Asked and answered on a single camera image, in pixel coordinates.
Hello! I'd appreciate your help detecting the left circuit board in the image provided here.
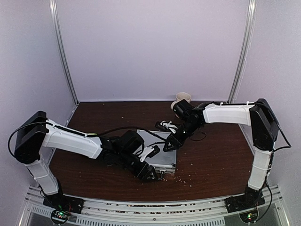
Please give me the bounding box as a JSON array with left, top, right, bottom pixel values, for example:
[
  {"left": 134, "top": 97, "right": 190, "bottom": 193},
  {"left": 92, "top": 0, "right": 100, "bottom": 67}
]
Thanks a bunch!
[{"left": 50, "top": 210, "right": 71, "bottom": 225}]

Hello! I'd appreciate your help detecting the left aluminium frame post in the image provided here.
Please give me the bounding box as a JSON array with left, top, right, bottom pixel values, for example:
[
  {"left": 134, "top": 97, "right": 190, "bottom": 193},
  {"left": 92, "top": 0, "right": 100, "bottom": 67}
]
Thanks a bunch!
[{"left": 49, "top": 0, "right": 79, "bottom": 106}]

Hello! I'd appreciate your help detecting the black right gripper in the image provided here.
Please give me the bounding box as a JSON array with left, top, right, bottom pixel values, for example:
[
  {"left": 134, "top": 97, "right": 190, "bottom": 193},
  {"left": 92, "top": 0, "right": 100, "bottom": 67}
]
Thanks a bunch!
[{"left": 163, "top": 120, "right": 200, "bottom": 152}]

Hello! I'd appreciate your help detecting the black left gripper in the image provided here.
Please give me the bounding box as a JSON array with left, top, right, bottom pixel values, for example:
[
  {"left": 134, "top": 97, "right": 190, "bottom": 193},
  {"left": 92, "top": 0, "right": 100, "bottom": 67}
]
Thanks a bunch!
[{"left": 117, "top": 150, "right": 158, "bottom": 181}]

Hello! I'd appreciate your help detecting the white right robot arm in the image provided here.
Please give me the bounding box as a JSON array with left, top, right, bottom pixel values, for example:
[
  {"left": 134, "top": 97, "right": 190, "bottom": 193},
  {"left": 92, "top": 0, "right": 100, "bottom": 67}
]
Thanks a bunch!
[{"left": 163, "top": 98, "right": 284, "bottom": 208}]

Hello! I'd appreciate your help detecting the right circuit board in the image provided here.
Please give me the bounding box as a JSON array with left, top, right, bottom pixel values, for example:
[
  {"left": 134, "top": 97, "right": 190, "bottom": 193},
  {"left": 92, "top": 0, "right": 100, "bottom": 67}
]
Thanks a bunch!
[{"left": 239, "top": 210, "right": 259, "bottom": 224}]

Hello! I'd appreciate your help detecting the cream ceramic mug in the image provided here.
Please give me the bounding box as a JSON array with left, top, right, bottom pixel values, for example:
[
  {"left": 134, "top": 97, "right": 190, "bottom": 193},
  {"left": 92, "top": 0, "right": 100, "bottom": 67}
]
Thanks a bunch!
[{"left": 170, "top": 92, "right": 192, "bottom": 110}]

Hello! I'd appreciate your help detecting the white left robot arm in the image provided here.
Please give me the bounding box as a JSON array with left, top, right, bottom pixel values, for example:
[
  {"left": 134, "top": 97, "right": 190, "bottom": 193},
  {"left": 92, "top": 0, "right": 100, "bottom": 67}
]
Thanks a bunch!
[{"left": 8, "top": 111, "right": 159, "bottom": 209}]

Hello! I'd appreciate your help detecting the aluminium front rail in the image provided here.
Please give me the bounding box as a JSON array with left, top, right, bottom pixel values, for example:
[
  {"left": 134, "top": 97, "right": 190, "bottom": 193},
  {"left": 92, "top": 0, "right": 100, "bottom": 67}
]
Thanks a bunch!
[{"left": 23, "top": 185, "right": 283, "bottom": 226}]

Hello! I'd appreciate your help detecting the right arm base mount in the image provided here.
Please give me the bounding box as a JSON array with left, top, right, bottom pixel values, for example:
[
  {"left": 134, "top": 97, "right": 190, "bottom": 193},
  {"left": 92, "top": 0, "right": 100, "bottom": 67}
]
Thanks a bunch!
[{"left": 224, "top": 194, "right": 265, "bottom": 213}]

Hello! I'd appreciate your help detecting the right aluminium frame post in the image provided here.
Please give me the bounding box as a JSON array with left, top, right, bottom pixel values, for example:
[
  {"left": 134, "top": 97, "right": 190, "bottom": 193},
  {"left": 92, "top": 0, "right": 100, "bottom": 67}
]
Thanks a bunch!
[{"left": 228, "top": 0, "right": 257, "bottom": 103}]

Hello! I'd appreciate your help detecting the circuit board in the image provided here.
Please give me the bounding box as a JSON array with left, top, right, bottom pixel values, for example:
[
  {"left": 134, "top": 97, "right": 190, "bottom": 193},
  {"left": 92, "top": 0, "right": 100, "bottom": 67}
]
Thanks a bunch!
[
  {"left": 50, "top": 210, "right": 71, "bottom": 225},
  {"left": 239, "top": 210, "right": 259, "bottom": 224}
]

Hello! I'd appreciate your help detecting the aluminium poker case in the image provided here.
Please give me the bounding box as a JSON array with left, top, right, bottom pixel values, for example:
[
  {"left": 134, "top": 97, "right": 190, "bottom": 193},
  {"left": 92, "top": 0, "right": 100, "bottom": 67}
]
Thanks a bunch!
[{"left": 135, "top": 129, "right": 177, "bottom": 179}]

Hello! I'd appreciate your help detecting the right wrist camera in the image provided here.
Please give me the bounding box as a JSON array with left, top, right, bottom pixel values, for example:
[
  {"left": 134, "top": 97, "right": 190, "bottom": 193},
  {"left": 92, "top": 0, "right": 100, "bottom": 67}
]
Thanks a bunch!
[{"left": 172, "top": 99, "right": 193, "bottom": 120}]

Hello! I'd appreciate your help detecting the aluminium frame post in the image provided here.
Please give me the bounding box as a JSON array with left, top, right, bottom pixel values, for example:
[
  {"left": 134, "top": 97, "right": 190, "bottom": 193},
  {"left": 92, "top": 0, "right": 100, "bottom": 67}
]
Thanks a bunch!
[
  {"left": 228, "top": 0, "right": 257, "bottom": 103},
  {"left": 49, "top": 0, "right": 79, "bottom": 106}
]

